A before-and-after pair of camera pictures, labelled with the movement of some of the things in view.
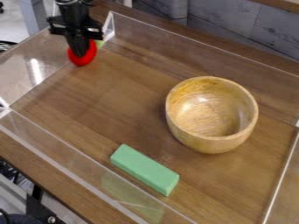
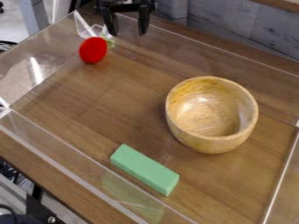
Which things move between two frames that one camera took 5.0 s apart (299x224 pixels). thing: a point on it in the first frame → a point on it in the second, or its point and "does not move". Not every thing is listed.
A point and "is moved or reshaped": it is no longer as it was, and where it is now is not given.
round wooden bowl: [212, 112] does not move
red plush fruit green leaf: [90, 54] is moved or reshaped
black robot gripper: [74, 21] → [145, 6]
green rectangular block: [146, 169] does not move
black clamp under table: [37, 210] does not move
